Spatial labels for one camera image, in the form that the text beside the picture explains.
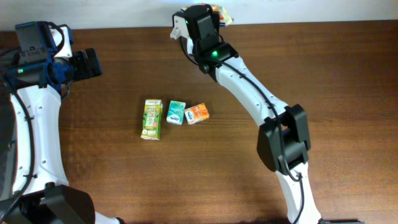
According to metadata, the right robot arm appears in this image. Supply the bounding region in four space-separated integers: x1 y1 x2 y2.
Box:
170 4 323 224

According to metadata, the green tea carton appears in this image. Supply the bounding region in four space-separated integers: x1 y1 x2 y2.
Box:
141 99 163 140

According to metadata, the orange tissue pack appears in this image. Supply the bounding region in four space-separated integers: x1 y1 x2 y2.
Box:
184 103 210 124

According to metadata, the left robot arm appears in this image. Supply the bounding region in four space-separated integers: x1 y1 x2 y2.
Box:
1 21 121 223

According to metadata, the teal tissue pack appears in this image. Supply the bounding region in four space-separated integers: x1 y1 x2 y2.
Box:
166 100 186 125

